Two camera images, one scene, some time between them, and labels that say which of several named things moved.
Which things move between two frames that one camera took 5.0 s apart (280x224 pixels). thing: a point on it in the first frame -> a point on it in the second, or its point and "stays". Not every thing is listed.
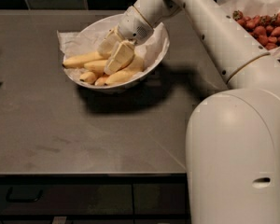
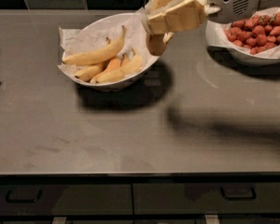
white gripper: [133, 27] -> [231, 3]
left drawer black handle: [9, 199] stays
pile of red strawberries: [269, 31] stays
